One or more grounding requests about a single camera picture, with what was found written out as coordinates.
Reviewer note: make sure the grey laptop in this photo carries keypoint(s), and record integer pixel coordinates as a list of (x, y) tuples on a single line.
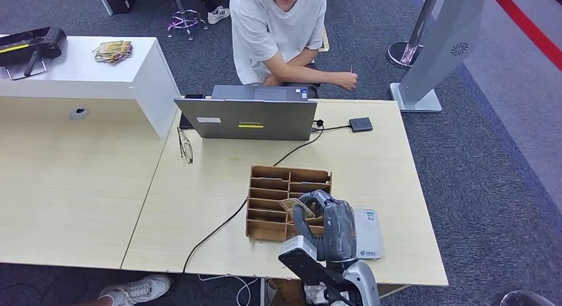
[(246, 119)]

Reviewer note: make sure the person's left hand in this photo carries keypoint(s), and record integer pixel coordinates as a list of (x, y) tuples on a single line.
[(273, 81)]

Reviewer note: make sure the person's right forearm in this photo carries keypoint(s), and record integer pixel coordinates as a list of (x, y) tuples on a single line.
[(307, 73)]

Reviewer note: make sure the person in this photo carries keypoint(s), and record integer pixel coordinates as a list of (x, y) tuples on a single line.
[(263, 32)]

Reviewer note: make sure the wooden card organizer box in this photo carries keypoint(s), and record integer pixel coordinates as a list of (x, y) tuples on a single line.
[(265, 229)]

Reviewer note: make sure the white cabinet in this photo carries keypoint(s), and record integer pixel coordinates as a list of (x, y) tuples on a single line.
[(88, 76)]

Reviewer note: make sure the small dark square hub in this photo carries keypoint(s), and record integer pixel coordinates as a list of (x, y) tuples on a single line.
[(361, 124)]

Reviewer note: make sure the large white sneaker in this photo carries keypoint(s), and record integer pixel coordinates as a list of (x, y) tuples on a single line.
[(136, 290)]

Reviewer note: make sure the silver kiosk stand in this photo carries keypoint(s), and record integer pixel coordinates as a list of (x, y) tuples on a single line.
[(439, 45)]

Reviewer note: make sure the white desk leg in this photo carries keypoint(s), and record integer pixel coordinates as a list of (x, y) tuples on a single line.
[(263, 293)]

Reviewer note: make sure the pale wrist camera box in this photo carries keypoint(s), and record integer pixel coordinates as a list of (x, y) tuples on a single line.
[(298, 247)]

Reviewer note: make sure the black-rimmed eyeglasses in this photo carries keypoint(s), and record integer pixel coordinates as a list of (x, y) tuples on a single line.
[(187, 151)]

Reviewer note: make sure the white crumpled bag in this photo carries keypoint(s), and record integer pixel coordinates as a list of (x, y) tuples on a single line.
[(314, 296)]

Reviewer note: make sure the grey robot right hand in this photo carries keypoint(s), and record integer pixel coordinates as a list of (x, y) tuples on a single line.
[(338, 234)]

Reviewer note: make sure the clear round object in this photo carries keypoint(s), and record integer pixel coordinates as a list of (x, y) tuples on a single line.
[(527, 299)]

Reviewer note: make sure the person's left forearm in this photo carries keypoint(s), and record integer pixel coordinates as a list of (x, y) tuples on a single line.
[(305, 56)]

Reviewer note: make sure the white card reader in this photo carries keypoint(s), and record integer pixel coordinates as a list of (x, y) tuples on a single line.
[(371, 234)]

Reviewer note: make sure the grey round desk grommet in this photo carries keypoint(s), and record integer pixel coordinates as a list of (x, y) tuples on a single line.
[(79, 114)]

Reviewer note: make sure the chrome stanchion post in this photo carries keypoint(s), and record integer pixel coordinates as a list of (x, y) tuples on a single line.
[(401, 54)]

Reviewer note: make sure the stack of gold cards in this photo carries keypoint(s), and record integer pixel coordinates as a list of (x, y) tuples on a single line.
[(113, 51)]

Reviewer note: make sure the gold room key card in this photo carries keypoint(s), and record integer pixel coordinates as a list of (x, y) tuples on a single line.
[(290, 204)]

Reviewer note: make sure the brown box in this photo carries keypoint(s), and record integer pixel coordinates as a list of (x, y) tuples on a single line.
[(283, 295)]

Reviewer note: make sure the person's right hand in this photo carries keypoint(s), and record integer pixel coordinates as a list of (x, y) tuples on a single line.
[(347, 80)]

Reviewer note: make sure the chrome stool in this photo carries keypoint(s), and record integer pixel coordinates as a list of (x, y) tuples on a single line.
[(180, 5)]

